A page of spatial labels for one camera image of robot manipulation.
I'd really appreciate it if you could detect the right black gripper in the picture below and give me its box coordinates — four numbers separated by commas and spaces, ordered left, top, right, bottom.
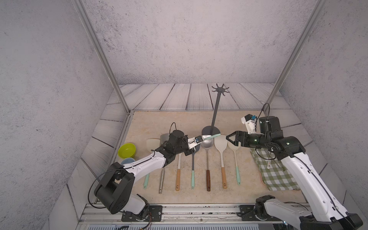
226, 130, 270, 150

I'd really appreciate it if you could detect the cream utensil mint handle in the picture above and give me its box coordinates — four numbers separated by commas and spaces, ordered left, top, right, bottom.
228, 141, 241, 186

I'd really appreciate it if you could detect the utensil light wood handle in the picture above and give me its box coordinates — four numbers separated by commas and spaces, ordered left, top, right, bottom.
214, 135, 227, 189

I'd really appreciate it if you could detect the grey utensil mint handle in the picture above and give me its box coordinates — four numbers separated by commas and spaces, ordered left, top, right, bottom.
202, 134, 221, 141

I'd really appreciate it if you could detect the grey spatula mint handle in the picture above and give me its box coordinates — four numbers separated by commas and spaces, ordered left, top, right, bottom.
191, 145, 200, 190

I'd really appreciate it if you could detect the cream spatula light wood handle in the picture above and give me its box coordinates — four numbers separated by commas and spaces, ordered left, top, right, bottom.
175, 153, 182, 191

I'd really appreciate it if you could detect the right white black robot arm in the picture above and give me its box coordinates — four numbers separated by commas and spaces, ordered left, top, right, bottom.
226, 114, 363, 230

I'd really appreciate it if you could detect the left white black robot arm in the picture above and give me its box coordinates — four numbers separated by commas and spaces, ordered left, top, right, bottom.
94, 130, 204, 219

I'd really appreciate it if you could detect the grey utensil rack stand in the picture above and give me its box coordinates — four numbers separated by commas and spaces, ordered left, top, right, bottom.
202, 84, 229, 136

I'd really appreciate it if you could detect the green checkered cloth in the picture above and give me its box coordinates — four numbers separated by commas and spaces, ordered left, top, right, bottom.
250, 148, 300, 191

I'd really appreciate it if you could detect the light blue mug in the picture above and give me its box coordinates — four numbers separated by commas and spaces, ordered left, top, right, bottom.
121, 158, 135, 165

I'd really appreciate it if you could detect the lime green bowl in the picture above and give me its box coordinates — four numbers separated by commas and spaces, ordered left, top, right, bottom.
117, 143, 136, 159

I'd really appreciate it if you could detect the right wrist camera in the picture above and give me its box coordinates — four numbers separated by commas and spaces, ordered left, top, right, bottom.
241, 114, 256, 134

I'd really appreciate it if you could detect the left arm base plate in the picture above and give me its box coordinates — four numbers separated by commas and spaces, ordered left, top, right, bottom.
121, 205, 163, 222

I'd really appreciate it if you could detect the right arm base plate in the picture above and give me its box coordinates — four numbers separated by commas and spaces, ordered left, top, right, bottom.
237, 205, 281, 221

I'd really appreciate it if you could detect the aluminium mounting rail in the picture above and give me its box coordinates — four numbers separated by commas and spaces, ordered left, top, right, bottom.
76, 204, 294, 230

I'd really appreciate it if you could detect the right aluminium frame post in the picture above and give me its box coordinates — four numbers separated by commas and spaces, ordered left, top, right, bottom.
265, 0, 327, 115

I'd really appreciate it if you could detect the aluminium frame post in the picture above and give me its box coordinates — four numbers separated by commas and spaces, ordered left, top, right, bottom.
72, 0, 130, 114
265, 0, 327, 115

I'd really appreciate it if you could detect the left aluminium frame post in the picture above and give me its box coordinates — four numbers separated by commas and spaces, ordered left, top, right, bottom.
72, 0, 130, 114

